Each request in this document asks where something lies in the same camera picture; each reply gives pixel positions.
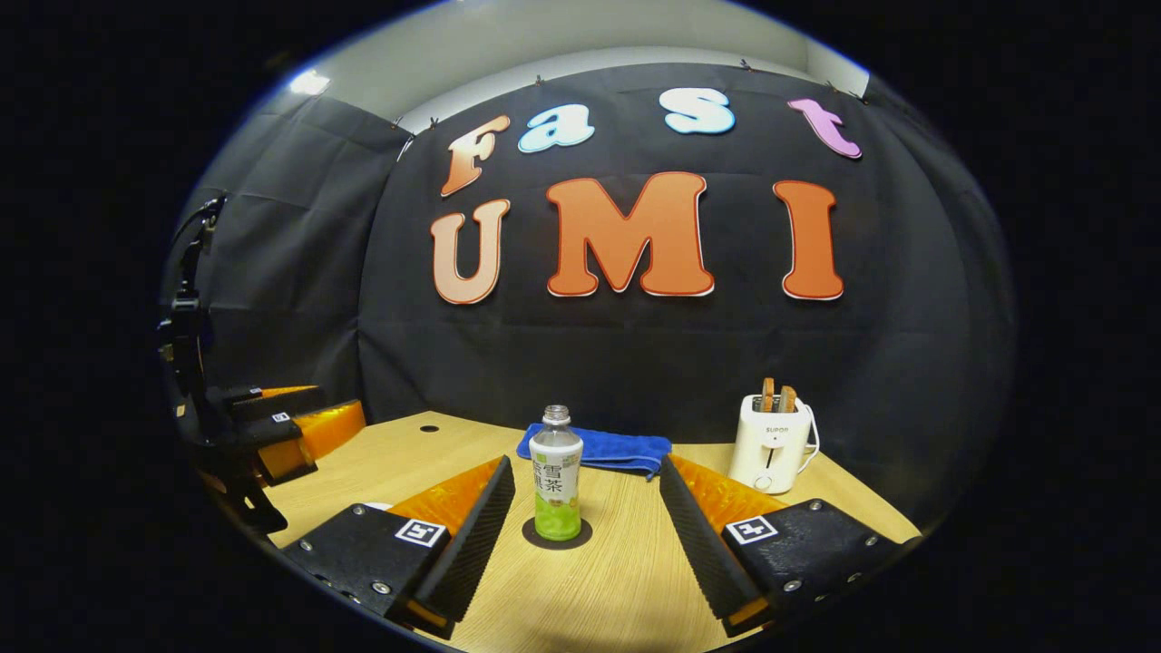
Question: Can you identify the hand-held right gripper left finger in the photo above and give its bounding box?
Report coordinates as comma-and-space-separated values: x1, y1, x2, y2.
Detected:
283, 455, 516, 640

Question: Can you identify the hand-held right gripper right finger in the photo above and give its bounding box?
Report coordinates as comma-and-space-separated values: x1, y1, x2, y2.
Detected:
659, 453, 922, 638

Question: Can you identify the round dark coaster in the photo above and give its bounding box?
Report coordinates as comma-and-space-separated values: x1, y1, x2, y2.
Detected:
522, 517, 593, 551

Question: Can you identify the clear green-label water bottle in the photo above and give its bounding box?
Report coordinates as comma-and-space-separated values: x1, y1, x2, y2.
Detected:
529, 405, 584, 543

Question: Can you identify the white toaster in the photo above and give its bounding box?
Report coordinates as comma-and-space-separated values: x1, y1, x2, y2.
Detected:
728, 394, 815, 495

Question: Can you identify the blue towel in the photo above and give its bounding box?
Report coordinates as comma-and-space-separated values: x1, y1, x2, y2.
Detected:
516, 423, 673, 481

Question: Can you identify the black backdrop cloth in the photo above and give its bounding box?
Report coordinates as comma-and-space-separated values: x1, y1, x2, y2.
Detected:
161, 62, 1017, 527

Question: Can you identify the white toaster cable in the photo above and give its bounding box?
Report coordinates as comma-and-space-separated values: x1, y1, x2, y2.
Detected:
798, 408, 822, 474

